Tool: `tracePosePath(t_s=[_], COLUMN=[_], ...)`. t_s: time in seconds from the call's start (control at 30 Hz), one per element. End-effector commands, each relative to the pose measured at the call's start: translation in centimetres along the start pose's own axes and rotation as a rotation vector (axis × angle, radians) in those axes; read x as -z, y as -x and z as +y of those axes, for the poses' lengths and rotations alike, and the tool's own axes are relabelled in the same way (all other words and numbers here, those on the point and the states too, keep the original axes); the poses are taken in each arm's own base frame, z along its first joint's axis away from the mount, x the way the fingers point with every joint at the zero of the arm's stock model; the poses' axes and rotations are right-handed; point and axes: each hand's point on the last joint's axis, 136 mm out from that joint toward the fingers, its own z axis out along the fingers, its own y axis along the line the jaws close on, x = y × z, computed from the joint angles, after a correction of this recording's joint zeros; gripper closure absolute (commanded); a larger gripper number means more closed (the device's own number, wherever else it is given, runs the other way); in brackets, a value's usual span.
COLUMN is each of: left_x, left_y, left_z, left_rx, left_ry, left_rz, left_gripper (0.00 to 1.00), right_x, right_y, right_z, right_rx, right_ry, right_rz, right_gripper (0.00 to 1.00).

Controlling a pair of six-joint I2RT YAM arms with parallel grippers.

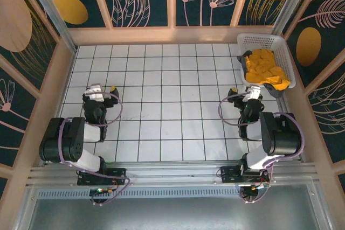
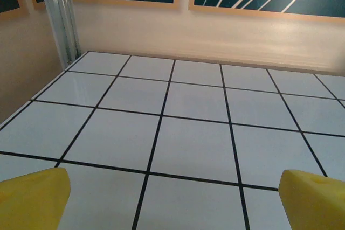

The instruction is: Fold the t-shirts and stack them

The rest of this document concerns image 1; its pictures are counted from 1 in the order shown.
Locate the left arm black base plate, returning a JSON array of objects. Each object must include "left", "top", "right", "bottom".
[{"left": 77, "top": 167, "right": 127, "bottom": 186}]

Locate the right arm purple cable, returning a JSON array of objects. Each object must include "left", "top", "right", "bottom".
[{"left": 218, "top": 92, "right": 306, "bottom": 204}]

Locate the yellow t-shirt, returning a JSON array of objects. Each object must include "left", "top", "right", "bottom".
[{"left": 245, "top": 48, "right": 291, "bottom": 92}]

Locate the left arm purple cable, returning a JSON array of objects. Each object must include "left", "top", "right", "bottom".
[{"left": 59, "top": 92, "right": 132, "bottom": 206}]

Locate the aluminium frame post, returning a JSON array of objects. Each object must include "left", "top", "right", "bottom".
[
  {"left": 272, "top": 0, "right": 311, "bottom": 37},
  {"left": 23, "top": 0, "right": 79, "bottom": 54}
]

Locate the perforated metal strip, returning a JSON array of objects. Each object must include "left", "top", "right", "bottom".
[{"left": 36, "top": 188, "right": 315, "bottom": 198}]

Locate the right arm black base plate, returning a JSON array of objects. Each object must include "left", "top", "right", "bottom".
[{"left": 216, "top": 165, "right": 270, "bottom": 187}]

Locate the aluminium mounting rail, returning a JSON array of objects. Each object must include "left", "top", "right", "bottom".
[{"left": 25, "top": 161, "right": 318, "bottom": 187}]

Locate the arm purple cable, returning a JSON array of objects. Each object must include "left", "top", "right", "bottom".
[
  {"left": 59, "top": 92, "right": 132, "bottom": 206},
  {"left": 218, "top": 92, "right": 306, "bottom": 204}
]

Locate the white plastic laundry basket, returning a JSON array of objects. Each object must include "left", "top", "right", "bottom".
[{"left": 236, "top": 33, "right": 296, "bottom": 90}]

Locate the dark grey t-shirt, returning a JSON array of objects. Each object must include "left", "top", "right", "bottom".
[{"left": 237, "top": 53, "right": 285, "bottom": 99}]

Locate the grey metal panel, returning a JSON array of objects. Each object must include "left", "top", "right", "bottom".
[{"left": 26, "top": 184, "right": 332, "bottom": 230}]

